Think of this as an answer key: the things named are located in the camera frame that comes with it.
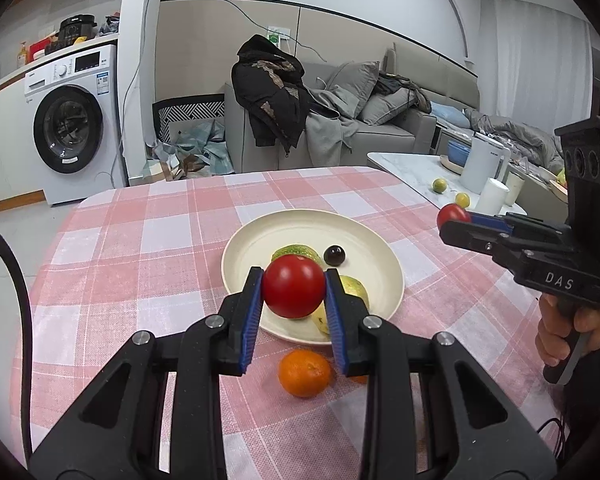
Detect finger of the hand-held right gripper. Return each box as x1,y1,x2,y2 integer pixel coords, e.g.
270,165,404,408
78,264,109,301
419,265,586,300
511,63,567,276
467,211,567,241
439,220,524,262

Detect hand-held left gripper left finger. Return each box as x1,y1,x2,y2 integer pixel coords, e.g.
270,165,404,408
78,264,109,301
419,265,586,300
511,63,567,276
27,266,266,480

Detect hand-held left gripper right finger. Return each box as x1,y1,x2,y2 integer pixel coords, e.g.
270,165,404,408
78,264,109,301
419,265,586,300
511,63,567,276
324,268,558,480

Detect small red tomato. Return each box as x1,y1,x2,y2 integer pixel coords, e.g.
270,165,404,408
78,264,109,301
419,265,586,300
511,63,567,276
436,204,472,233

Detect yellow-green smooth fruit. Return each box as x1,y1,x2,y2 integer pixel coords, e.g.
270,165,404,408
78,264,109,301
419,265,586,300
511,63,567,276
312,275,370,336

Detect large red tomato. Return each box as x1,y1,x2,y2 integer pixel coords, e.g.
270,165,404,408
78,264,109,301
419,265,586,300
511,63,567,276
262,254,327,319

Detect rough green round fruit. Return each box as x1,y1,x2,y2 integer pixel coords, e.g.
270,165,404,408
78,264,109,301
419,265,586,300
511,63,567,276
271,244,326,271

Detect cream round plate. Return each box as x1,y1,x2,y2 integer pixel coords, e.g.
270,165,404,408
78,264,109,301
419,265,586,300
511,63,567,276
221,209,405,346

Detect person's right forearm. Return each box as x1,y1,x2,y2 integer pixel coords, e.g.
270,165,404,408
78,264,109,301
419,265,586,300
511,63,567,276
562,332,600,466

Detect person's right hand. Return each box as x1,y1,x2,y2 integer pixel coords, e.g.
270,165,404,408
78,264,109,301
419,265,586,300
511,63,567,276
536,294,600,367

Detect white cup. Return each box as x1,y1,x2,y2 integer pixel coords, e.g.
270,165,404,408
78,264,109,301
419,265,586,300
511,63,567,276
475,177,510,213

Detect fruit bowl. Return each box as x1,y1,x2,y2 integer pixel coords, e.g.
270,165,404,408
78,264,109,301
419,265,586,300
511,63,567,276
547,167,571,203

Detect glass cup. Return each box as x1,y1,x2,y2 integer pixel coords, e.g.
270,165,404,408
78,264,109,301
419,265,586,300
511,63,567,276
502,167,526,206

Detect white kettle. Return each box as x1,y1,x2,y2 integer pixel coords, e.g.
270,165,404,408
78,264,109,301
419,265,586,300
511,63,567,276
460,134,511,191

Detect blue bowl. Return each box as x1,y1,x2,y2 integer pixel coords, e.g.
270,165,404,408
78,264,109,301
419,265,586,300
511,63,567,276
447,140,472,166

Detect grey duvet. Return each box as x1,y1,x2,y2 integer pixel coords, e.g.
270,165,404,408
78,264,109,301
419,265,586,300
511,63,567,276
465,107,566,171

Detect white marble coffee table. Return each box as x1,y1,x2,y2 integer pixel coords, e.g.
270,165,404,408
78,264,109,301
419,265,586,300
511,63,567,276
367,151,528,213

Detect pink checked tablecloth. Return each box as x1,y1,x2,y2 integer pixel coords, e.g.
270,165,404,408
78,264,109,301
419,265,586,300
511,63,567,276
10,165,568,480

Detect light blue pillow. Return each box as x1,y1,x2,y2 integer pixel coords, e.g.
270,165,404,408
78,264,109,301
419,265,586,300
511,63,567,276
430,100,468,128

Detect grey sofa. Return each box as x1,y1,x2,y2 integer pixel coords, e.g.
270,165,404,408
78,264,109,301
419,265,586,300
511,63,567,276
224,42,481,173

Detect small grey cushion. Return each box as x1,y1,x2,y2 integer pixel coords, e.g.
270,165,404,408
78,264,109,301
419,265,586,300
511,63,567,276
357,87,421,126

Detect dark clothes pile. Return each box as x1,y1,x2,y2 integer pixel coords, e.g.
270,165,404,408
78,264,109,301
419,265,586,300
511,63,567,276
377,72,431,111

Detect white curtain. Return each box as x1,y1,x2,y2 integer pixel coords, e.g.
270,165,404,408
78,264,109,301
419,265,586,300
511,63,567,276
480,0,593,133

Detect crumpled paper bags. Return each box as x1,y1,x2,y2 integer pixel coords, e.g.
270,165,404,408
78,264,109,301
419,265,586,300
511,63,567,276
145,120,236,181

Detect grey blanket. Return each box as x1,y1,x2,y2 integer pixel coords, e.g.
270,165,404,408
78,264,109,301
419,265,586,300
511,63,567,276
306,105,361,168

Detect large grey cushion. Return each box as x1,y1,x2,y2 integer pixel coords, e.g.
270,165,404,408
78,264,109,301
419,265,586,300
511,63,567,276
325,61,381,118

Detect patterned storage box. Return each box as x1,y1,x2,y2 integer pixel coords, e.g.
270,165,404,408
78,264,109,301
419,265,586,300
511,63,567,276
152,95,226,143

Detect black jacket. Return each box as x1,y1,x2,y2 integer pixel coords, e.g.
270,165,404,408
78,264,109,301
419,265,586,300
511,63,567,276
231,35,311,156

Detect white washing machine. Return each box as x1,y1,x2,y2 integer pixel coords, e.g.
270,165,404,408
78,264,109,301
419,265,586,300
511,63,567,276
24,44,126,207

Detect white kitchen cabinet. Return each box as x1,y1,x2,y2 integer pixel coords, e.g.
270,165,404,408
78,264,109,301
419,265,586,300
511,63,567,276
0,92,46,208

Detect black pressure cooker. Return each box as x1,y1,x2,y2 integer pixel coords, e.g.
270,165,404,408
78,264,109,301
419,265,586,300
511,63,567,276
60,14,98,46

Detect red box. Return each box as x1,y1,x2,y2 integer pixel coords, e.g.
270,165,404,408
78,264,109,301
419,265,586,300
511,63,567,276
30,36,61,58

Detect thick black cable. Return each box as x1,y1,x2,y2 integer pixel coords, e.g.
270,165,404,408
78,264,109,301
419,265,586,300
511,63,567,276
0,217,33,466

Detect thin wall cable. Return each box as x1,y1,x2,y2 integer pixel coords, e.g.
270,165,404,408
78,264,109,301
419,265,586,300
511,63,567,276
155,0,331,66

